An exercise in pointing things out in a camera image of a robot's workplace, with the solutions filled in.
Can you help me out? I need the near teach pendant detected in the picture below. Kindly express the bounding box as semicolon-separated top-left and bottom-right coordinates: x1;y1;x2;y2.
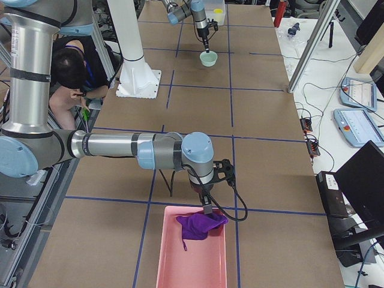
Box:
333;108;383;148

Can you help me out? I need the purple cloth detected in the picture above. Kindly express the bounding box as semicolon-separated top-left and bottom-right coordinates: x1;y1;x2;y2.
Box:
176;212;228;251

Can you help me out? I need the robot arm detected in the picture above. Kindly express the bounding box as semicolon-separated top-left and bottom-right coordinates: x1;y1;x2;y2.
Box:
1;1;236;214
162;0;218;53

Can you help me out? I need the red cylinder bottle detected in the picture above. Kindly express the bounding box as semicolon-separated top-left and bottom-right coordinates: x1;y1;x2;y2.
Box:
274;0;287;28

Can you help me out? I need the clear plastic bin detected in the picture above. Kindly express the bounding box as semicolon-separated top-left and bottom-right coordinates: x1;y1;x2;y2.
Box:
203;0;226;26

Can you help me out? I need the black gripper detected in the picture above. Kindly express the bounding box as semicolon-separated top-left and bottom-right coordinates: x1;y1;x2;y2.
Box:
196;18;218;53
190;159;236;215

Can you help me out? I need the folded dark blue umbrella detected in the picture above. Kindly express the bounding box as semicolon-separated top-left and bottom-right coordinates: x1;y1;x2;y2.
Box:
287;22;300;37

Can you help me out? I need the teach pendant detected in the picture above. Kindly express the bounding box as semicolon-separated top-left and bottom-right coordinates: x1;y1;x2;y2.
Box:
340;77;377;112
333;108;383;148

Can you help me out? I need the yellow plastic cup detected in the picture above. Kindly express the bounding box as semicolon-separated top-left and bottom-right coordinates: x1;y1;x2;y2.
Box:
213;8;225;25

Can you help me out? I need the far teach pendant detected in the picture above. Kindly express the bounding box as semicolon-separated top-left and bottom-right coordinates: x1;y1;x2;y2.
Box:
340;77;377;112

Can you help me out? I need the wooden board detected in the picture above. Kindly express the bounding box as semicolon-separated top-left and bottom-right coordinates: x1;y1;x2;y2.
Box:
354;7;383;74

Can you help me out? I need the aluminium frame post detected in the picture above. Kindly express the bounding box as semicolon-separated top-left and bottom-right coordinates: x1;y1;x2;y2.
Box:
287;0;341;94

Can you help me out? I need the seated person in black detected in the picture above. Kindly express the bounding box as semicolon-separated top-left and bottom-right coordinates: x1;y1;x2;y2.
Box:
49;36;109;130

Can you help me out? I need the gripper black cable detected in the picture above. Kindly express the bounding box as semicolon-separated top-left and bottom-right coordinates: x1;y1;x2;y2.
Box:
191;166;248;222

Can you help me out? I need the black monitor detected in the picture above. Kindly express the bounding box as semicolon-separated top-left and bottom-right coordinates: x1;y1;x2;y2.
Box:
334;141;383;224

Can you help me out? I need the white pedestal base plate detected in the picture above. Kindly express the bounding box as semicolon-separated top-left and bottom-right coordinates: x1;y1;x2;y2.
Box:
116;70;161;99

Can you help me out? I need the white camera pedestal column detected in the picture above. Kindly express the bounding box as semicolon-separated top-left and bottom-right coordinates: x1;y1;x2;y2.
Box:
107;0;145;70

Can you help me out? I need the black computer box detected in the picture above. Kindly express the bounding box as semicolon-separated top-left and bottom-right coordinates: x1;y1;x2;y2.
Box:
316;171;349;218

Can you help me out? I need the black usb hub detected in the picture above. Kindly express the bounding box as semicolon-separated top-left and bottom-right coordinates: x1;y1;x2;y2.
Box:
306;139;320;158
300;118;313;134

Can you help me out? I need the pink plastic bin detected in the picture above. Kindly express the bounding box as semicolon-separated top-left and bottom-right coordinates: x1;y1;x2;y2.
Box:
156;206;227;287

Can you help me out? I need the light green bowl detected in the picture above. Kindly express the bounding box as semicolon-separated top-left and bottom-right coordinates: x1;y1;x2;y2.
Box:
199;51;218;67

